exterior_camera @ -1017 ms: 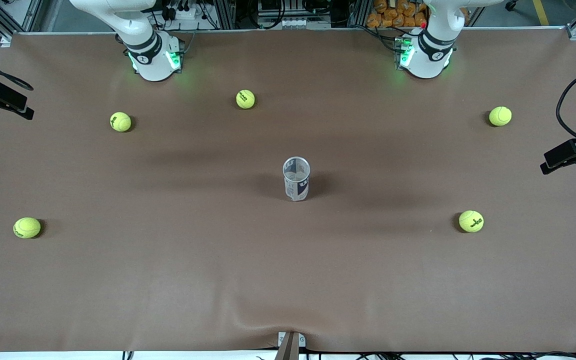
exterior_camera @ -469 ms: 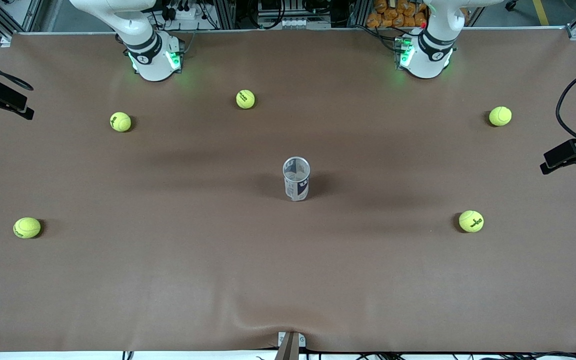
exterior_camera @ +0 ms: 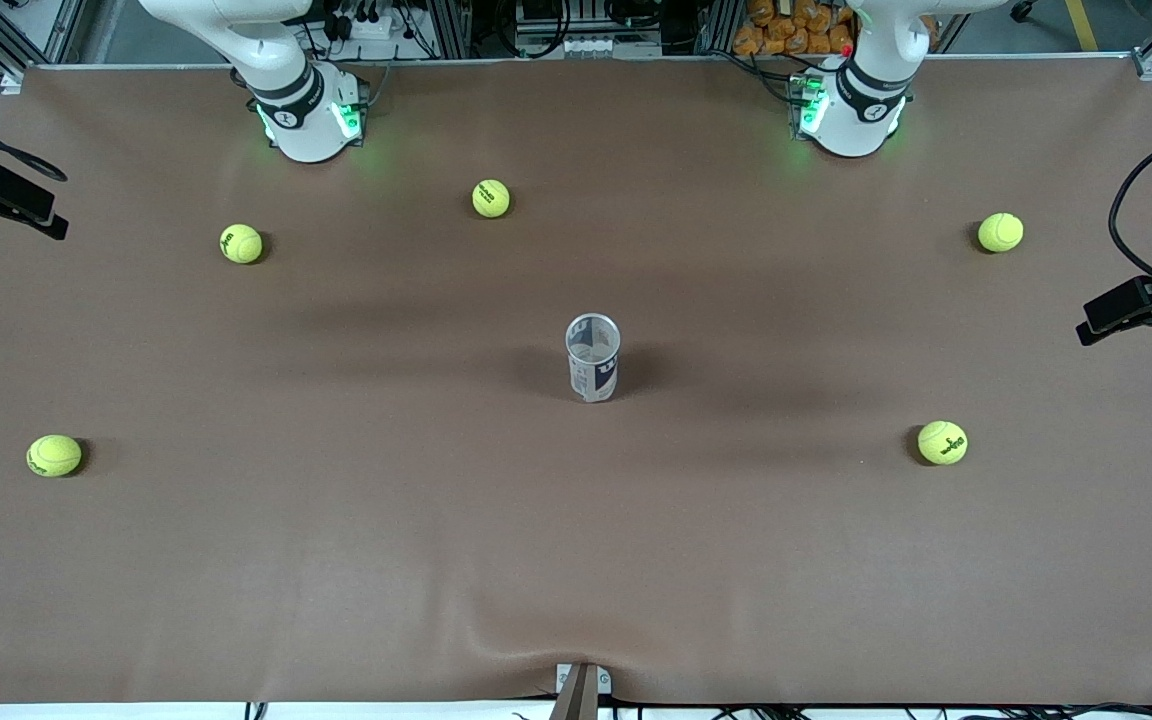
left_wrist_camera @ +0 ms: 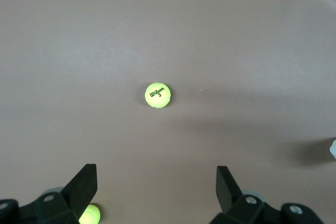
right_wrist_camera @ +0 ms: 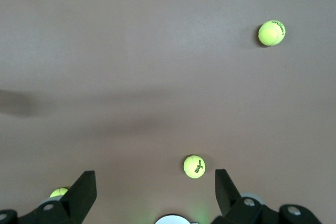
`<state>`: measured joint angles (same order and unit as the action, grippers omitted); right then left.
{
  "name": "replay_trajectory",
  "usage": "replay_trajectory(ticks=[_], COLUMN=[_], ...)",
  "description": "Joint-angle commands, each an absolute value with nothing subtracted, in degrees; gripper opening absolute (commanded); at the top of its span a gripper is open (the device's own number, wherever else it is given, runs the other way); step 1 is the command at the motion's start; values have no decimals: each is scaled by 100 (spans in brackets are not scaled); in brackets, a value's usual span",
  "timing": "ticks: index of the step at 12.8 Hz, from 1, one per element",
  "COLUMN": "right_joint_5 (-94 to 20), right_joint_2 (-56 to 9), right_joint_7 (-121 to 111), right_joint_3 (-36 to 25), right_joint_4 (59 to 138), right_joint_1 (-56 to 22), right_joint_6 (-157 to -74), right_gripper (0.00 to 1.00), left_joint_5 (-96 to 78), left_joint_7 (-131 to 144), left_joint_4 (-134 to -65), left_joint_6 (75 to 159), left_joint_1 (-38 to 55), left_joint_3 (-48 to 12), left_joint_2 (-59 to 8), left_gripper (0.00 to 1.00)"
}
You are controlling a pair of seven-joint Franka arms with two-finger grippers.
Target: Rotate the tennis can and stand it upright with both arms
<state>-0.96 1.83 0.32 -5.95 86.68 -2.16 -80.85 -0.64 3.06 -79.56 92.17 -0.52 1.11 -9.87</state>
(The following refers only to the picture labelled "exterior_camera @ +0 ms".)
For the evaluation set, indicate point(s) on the white blue tennis ball can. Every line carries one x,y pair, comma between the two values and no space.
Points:
593,365

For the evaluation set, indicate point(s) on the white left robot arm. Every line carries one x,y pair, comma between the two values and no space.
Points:
866,110

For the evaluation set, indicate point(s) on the yellow tennis ball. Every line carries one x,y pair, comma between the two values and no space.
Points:
1000,232
942,442
491,198
241,243
54,455

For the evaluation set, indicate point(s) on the white power strip with plugs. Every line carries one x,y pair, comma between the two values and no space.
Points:
371,25

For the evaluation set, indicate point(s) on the orange packages pile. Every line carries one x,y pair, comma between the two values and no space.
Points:
786,35

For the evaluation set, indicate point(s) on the brown table mat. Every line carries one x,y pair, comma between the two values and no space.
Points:
576,550

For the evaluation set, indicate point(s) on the metal clamp bracket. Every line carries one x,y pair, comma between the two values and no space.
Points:
581,690

